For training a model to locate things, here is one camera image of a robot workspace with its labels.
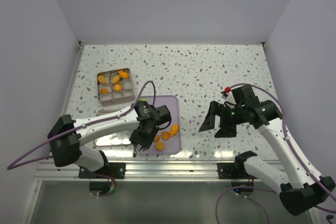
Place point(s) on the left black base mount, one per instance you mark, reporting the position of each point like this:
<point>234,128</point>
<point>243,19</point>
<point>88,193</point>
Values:
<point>112,170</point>

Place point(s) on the cookie tin with liners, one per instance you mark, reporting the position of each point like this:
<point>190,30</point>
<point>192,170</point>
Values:
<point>127,94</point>

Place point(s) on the lavender plastic tray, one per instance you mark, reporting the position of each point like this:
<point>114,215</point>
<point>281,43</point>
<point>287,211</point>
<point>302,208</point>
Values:
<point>173,145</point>

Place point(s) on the orange fish cookie top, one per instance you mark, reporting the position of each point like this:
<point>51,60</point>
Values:
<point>122,74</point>

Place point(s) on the aluminium front rail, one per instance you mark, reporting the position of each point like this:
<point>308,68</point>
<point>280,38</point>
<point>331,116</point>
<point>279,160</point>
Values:
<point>140,171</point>

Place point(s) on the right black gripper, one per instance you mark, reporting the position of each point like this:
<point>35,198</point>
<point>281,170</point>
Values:
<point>226,130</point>

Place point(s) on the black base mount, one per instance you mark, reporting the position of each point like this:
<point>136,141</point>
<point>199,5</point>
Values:
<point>112,170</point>
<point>228,170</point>

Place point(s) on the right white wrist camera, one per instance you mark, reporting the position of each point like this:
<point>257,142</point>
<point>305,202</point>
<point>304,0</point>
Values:
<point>228,97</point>

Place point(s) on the orange rosette cookie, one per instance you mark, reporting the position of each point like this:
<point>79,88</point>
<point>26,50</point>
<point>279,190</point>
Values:
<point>157,138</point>

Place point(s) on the orange fish cookie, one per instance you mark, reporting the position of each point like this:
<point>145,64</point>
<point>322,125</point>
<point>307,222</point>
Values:
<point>122,74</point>
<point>174,129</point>

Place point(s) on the orange leaf cookie bottom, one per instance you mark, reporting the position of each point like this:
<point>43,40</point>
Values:
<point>159,146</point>

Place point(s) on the orange fish cookie right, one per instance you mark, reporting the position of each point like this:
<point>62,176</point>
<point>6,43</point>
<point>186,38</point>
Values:
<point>174,129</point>

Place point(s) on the orange chip cookie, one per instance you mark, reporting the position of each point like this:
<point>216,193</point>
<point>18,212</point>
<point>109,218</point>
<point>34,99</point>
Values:
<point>165,136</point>

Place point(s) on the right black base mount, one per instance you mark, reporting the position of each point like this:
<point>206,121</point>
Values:
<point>228,170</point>

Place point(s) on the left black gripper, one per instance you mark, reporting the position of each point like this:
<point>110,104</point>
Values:
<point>146,142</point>

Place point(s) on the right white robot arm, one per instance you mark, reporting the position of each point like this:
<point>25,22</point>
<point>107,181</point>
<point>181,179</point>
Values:
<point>300,186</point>

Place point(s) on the orange shell cookie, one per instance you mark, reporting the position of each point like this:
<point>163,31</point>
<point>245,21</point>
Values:
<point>117,87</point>

